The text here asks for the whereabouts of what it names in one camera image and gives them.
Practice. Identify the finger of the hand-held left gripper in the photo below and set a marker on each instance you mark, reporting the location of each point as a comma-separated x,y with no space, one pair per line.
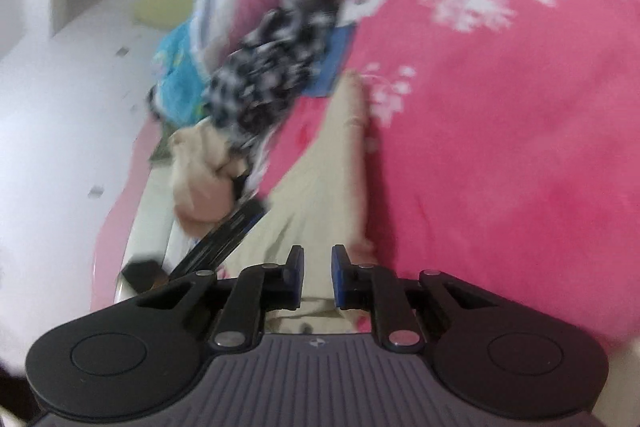
245,222

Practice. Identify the cream beige jacket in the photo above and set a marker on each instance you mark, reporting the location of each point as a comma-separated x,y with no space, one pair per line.
200,187

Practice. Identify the white pillow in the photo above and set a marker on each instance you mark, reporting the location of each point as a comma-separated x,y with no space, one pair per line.
150,227

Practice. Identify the teal cartoon blanket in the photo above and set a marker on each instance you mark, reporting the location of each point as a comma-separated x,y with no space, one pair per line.
177,77

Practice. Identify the blue denim garment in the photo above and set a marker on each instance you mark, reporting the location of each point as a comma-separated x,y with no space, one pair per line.
332,62

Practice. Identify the green patterned pillow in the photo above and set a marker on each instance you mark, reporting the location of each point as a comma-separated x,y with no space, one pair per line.
161,154

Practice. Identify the pink headboard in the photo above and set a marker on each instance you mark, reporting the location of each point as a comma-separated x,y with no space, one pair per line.
120,217

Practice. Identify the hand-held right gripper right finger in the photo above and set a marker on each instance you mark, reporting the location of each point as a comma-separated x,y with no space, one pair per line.
339,277

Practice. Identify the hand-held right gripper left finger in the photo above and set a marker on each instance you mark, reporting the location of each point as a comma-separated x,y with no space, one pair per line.
299,277

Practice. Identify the beige pants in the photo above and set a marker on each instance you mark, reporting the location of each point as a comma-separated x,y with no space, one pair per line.
320,187

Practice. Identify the black and white plaid shirt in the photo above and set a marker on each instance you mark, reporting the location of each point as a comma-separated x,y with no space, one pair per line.
270,67

